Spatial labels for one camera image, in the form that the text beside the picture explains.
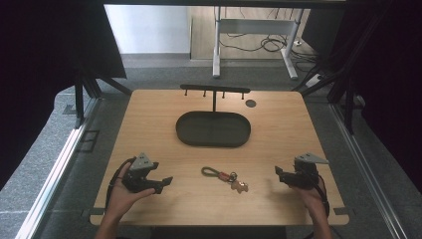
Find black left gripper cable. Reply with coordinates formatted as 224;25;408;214
105;156;137;211

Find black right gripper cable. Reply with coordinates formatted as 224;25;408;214
312;170;331;218

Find black curtain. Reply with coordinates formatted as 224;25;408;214
301;0;422;193
0;0;127;192

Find white metal desk frame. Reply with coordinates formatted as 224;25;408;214
212;5;306;81

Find black metal stand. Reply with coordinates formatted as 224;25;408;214
291;9;392;135
73;68;133;129

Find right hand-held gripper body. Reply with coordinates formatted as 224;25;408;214
284;152;329;191

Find white power strip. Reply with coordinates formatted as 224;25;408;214
304;73;324;89

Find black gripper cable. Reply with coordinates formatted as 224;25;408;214
312;170;331;218
105;156;137;211

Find person's left hand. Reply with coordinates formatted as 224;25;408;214
105;161;157;223

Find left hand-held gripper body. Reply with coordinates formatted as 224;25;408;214
121;151;160;194

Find black floor cables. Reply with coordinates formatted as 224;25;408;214
218;31;320;73

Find black key rack with tray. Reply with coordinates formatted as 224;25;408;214
175;84;252;148

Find aluminium frame rail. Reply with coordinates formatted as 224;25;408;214
14;96;103;239
329;103;408;239

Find person's right hand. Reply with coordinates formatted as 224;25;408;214
290;184;329;217

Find green loop keychain with charm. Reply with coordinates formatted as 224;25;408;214
200;165;250;194

